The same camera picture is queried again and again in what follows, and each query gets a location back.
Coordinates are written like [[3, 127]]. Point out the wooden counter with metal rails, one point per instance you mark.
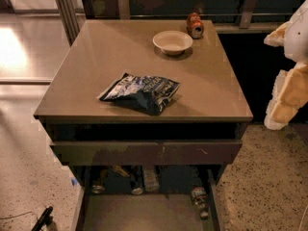
[[229, 16]]

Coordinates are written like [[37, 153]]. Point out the brown drawer cabinet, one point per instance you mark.
[[208, 106]]

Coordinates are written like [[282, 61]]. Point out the patterned can in drawer right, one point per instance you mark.
[[200, 201]]

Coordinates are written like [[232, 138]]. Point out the dark can in drawer middle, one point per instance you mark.
[[136, 181]]

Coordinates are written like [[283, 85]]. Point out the silver can in drawer left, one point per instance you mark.
[[98, 180]]

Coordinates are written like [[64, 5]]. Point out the blue tape piece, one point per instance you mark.
[[74, 181]]

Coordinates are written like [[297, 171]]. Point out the black tool on floor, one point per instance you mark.
[[45, 219]]

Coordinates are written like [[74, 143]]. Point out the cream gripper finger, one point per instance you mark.
[[289, 94], [277, 37]]

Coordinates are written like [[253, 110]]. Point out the orange soda can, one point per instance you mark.
[[195, 26]]

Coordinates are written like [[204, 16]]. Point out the blue chip bag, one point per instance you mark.
[[149, 94]]

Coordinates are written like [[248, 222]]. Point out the closed top drawer front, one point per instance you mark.
[[141, 153]]

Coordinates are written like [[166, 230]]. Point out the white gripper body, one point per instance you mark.
[[298, 40]]

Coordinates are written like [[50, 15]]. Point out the white bowl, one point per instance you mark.
[[173, 43]]

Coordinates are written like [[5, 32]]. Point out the open middle drawer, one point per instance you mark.
[[170, 208]]

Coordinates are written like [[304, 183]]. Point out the snack packet in drawer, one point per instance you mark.
[[150, 179]]

